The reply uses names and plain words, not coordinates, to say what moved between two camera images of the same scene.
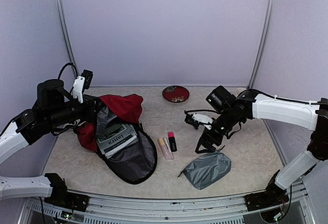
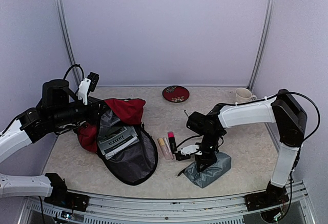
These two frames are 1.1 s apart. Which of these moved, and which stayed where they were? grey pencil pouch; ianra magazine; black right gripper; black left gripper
Moved: black right gripper
Stayed: black left gripper; grey pencil pouch; ianra magazine
